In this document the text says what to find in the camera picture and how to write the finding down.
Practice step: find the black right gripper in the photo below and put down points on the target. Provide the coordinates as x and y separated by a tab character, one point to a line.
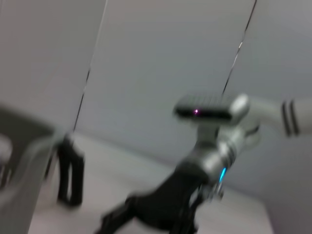
175	195

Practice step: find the grey perforated storage basket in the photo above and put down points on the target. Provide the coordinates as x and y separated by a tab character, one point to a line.
14	195

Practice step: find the glass carafe black lid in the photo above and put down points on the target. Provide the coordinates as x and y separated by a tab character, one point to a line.
64	170

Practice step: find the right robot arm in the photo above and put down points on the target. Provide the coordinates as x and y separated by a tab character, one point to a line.
263	109

